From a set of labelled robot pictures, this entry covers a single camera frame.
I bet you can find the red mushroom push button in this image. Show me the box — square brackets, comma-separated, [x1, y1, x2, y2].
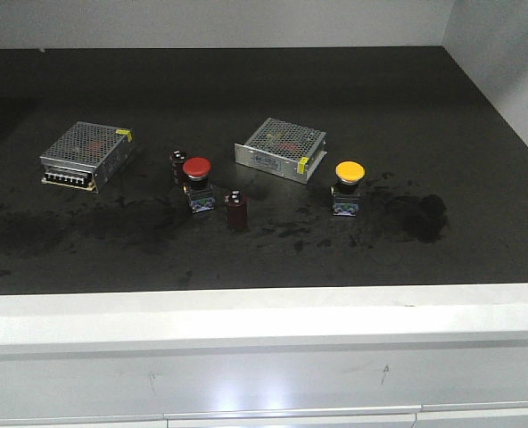
[183, 157, 216, 214]

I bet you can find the yellow mushroom push button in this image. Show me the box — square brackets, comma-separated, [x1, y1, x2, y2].
[331, 160, 366, 217]

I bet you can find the front dark red capacitor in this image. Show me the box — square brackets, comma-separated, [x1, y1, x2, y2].
[225, 190, 248, 231]

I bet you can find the dark red capacitor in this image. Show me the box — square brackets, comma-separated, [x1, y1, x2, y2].
[225, 190, 248, 231]
[169, 150, 187, 186]

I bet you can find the right metal mesh power supply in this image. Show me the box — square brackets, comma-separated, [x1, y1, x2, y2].
[235, 118, 326, 184]

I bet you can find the metal mesh power supply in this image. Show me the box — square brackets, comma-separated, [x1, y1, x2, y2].
[235, 118, 326, 184]
[40, 121, 137, 193]

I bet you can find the rear dark red capacitor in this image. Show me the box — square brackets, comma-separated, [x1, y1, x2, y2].
[169, 150, 187, 186]

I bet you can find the white cabinet drawer front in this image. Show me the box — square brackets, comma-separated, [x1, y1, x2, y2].
[0, 284, 528, 427]

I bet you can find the left metal mesh power supply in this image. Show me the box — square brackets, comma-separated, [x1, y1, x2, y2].
[40, 121, 137, 193]

